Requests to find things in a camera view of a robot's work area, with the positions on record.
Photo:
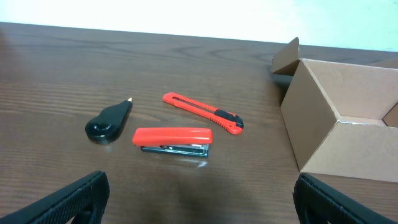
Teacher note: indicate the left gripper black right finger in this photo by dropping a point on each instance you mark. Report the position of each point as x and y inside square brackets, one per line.
[316, 202]

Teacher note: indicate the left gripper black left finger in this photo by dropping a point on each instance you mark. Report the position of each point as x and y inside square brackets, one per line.
[83, 201]

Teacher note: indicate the black correction tape dispenser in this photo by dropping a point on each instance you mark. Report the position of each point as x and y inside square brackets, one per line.
[109, 124]

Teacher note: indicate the brown cardboard box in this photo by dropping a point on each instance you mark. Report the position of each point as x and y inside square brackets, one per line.
[341, 118]

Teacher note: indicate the red utility knife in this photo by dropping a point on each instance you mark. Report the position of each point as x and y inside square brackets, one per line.
[231, 122]

